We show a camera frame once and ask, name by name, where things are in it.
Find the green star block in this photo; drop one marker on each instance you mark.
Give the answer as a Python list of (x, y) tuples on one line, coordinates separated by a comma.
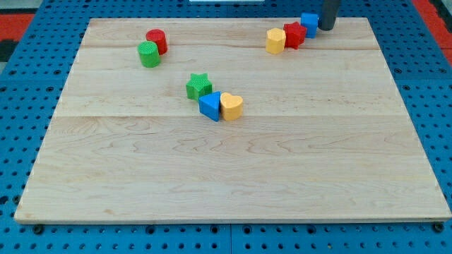
[(198, 86)]

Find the yellow heart block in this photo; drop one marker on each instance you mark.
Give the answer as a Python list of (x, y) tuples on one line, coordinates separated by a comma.
[(231, 106)]

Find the yellow hexagon block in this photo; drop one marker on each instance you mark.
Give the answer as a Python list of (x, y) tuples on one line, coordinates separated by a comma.
[(275, 40)]

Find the blue cube block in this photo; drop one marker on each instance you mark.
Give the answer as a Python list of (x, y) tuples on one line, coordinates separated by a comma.
[(310, 21)]

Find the red star block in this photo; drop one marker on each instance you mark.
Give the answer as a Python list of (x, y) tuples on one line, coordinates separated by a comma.
[(295, 34)]

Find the red cylinder block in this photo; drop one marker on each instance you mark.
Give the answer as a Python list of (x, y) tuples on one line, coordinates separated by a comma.
[(158, 36)]

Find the green cylinder block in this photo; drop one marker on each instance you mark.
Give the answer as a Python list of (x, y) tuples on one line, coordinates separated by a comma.
[(149, 54)]

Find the wooden board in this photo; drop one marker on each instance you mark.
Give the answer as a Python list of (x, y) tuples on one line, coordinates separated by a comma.
[(324, 136)]

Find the blue triangle block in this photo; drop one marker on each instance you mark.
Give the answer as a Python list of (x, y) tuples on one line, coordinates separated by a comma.
[(209, 105)]

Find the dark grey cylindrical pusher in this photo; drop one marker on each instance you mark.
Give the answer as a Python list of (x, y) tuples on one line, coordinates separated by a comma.
[(328, 15)]

